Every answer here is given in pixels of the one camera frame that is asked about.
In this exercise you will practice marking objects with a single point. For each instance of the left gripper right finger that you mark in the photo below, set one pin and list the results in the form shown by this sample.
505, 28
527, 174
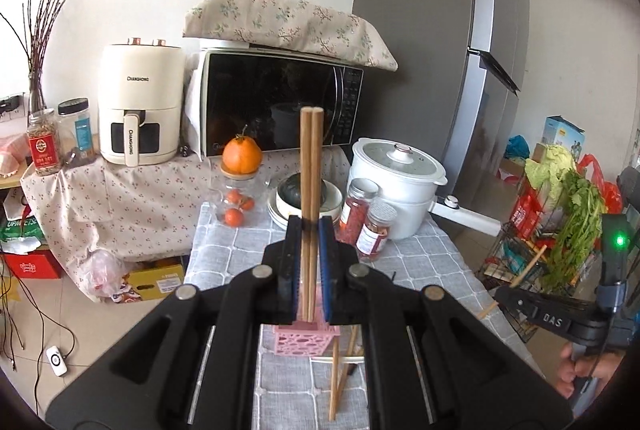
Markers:
430, 363

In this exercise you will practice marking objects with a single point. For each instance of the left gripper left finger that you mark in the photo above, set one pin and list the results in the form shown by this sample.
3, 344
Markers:
190, 363

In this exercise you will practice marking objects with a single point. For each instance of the pink perforated utensil holder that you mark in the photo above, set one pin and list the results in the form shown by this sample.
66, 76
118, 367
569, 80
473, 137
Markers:
302, 339

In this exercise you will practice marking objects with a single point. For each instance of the wooden chopstick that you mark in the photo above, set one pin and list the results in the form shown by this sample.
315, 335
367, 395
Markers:
315, 196
334, 378
517, 280
345, 371

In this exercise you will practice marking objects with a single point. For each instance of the person's right hand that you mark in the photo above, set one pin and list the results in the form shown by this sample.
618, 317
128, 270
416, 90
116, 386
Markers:
602, 368

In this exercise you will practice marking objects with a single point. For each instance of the green leafy herbs bunch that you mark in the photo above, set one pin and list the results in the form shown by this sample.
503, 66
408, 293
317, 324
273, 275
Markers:
581, 228

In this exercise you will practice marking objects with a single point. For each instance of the white plastic spoon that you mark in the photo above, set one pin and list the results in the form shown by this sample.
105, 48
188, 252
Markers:
341, 359

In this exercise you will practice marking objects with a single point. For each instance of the red plastic bag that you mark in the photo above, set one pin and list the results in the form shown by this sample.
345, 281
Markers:
590, 168

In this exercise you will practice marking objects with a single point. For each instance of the short jar with red label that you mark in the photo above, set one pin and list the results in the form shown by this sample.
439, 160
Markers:
375, 230

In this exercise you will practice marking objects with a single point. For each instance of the floral white table cover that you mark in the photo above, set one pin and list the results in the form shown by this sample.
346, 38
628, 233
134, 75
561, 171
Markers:
136, 214

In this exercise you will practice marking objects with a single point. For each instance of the tall jar of red berries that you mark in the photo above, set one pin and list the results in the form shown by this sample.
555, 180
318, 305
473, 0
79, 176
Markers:
360, 193

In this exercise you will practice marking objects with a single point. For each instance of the glass jar with small oranges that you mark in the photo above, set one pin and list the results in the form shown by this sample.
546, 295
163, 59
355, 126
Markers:
238, 200

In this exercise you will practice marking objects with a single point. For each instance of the pale green cabbage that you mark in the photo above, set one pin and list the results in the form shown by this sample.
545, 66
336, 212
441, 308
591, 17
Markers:
551, 170

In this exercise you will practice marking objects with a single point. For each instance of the white ceramic bowl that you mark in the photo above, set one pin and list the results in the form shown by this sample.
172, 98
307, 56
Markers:
280, 211

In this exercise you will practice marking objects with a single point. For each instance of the red box on floor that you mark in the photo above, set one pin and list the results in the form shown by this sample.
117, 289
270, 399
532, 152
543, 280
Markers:
39, 265

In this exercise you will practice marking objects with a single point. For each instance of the white electric cooking pot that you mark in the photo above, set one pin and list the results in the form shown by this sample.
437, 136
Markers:
412, 182

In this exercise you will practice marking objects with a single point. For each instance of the dark green kabocha squash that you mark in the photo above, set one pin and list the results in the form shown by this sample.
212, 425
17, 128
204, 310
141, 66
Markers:
290, 191

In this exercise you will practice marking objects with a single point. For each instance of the orange tangerine fruit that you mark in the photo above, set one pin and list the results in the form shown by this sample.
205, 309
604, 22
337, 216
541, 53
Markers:
241, 155

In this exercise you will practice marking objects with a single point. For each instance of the blue-label jar black lid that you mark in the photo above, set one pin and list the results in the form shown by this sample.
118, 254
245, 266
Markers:
74, 122

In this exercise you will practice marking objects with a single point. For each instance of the red-label nut jar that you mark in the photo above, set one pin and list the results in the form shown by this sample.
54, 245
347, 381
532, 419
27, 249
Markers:
44, 142

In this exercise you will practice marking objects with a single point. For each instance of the black microwave oven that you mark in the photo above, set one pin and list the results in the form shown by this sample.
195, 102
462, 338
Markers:
260, 92

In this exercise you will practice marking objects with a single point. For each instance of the cream air fryer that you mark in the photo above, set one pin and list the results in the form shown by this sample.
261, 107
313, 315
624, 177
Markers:
140, 102

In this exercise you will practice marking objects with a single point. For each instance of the floral microwave cover cloth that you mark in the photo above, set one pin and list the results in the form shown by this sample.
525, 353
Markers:
294, 25

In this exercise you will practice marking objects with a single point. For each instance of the dry branches in vase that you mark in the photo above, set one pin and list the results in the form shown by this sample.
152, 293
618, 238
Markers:
38, 19

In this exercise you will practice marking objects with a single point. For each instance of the black wire rack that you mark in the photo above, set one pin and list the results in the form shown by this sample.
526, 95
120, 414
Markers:
528, 234

